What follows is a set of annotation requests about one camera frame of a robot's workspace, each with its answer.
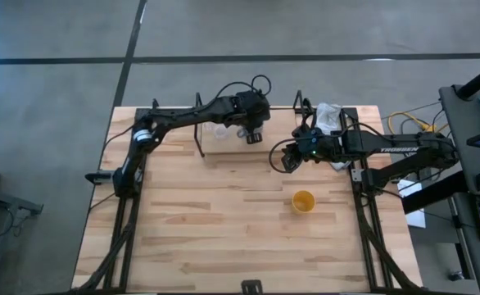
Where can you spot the wooden shelf with black frame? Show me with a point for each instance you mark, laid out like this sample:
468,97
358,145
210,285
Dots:
277,131

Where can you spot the black aluminium table frame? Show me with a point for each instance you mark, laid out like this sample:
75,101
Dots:
348,110

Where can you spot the white paper sheet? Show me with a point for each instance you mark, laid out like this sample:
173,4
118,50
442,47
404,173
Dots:
416,219

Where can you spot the small caster wheel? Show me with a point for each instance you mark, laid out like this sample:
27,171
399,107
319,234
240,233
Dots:
455,275

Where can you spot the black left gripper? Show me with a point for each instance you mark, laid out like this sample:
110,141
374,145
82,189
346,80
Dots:
253,110

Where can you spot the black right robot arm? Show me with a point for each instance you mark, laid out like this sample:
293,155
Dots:
399,149

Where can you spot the black diagonal pole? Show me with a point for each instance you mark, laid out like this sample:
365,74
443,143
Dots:
479,80

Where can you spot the yellow plastic cup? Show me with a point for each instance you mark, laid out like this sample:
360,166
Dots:
304,201

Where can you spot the black desk support bar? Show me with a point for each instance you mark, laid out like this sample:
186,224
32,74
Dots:
432,196

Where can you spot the white crumpled cloth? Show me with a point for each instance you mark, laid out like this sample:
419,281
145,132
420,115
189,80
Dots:
328,116

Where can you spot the black table-level camera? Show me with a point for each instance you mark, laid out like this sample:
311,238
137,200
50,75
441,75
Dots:
251,287

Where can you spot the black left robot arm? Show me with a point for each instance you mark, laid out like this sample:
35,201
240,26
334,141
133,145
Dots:
182,116

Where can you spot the grey metal stand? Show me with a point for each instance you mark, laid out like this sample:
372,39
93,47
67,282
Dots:
6,201

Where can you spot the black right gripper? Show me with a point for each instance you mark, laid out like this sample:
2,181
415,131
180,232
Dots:
311,145

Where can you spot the dark grey desk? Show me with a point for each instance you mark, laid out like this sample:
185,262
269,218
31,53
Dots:
461,123

